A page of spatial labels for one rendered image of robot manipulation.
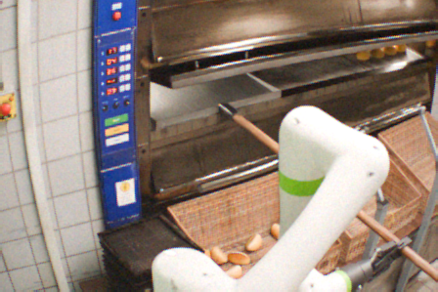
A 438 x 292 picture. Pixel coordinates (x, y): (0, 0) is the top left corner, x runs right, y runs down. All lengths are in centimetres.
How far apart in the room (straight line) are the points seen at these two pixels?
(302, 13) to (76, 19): 97
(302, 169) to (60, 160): 103
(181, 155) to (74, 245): 59
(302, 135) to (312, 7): 126
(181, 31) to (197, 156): 52
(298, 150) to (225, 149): 118
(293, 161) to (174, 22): 94
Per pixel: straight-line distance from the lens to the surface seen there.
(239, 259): 244
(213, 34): 215
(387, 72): 295
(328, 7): 250
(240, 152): 244
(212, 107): 229
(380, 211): 231
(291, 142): 124
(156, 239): 211
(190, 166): 233
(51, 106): 196
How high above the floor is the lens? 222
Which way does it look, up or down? 28 degrees down
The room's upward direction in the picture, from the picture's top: 2 degrees clockwise
